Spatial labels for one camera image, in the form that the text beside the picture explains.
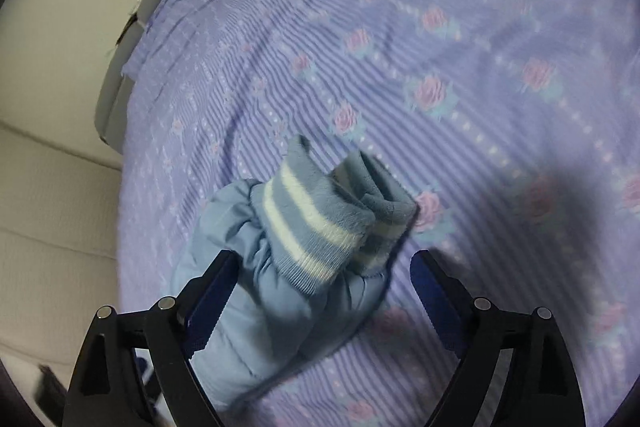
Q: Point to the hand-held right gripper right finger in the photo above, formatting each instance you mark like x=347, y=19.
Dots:
x=436, y=294

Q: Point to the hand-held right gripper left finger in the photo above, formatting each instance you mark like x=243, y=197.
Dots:
x=212, y=304

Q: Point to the purple floral striped bed sheet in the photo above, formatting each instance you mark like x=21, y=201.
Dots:
x=400, y=72

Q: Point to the grey bed frame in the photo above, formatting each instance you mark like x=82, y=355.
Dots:
x=145, y=7

